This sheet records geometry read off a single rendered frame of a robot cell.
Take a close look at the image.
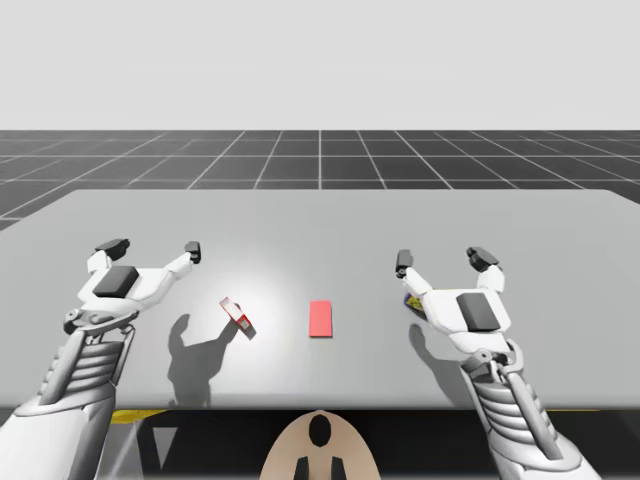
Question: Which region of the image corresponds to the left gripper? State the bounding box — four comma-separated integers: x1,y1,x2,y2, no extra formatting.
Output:
76,238,203,315

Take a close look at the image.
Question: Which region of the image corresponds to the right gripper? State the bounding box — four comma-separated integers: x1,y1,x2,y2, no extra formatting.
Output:
395,245,515,352

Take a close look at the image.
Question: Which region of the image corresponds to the yellow and blue carton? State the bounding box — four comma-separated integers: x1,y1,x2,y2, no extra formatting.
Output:
403,291,429,322

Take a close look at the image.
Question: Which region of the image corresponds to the red and white carton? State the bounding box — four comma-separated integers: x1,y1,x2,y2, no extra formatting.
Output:
218,296,258,343

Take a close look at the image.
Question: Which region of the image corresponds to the pink pad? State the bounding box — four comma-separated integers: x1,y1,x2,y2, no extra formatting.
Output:
308,299,336,339

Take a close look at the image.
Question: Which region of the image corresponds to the tan robot part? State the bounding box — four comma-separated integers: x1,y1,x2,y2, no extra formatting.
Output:
259,408,382,480

